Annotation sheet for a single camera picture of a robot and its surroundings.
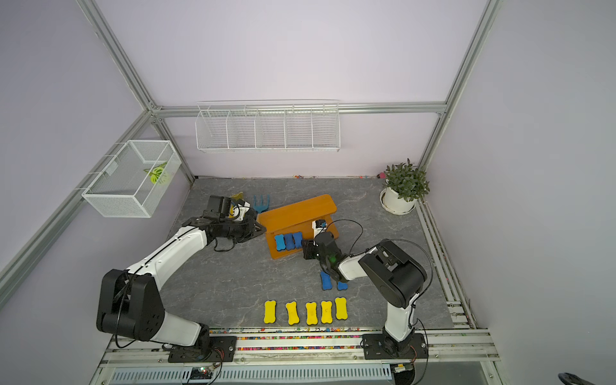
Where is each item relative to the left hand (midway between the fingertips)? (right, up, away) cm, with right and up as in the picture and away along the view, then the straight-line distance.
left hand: (265, 231), depth 84 cm
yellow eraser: (+11, -28, -5) cm, 30 cm away
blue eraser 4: (+22, -18, +3) cm, 28 cm away
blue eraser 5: (+28, -20, +1) cm, 34 cm away
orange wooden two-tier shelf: (+8, +2, +5) cm, 9 cm away
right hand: (+13, -5, +10) cm, 17 cm away
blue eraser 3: (+11, -4, +12) cm, 17 cm away
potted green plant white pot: (+52, +17, +7) cm, 56 cm away
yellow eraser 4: (+22, -26, -5) cm, 34 cm away
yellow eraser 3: (+17, -26, -4) cm, 31 cm away
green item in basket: (-37, +21, -3) cm, 42 cm away
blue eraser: (+4, -6, +11) cm, 13 cm away
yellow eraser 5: (+27, -26, -3) cm, 37 cm away
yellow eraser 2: (+3, -26, -5) cm, 27 cm away
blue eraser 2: (+8, -5, +11) cm, 14 cm away
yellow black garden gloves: (-18, +13, +26) cm, 35 cm away
